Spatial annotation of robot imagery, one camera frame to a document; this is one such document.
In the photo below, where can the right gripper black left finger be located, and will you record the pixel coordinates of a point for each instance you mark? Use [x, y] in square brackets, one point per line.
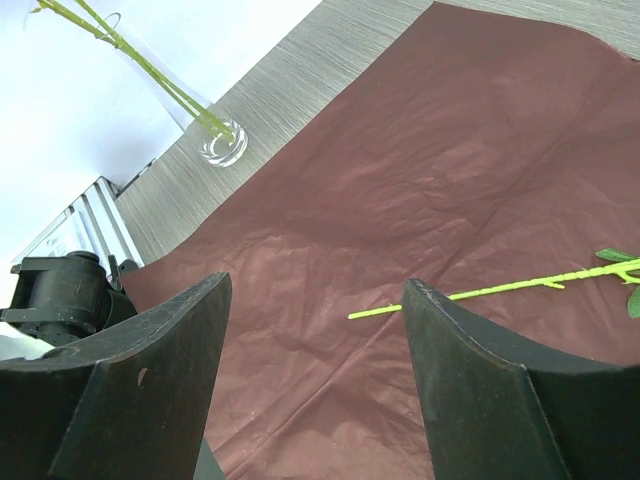
[129, 402]

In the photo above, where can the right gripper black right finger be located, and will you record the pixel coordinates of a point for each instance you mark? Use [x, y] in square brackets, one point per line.
[497, 405]

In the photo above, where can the peach rose stem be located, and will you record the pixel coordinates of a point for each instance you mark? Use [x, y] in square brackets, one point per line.
[106, 31]

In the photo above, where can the pink rose flower bunch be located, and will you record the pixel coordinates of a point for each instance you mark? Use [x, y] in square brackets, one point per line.
[620, 264]

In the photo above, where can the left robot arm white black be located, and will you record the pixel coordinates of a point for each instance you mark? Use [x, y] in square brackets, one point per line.
[59, 300]

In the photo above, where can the clear glass vase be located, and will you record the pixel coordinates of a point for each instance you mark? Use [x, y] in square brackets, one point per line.
[219, 139]

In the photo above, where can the red wrapping paper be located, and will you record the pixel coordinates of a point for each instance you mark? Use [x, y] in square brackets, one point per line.
[477, 150]

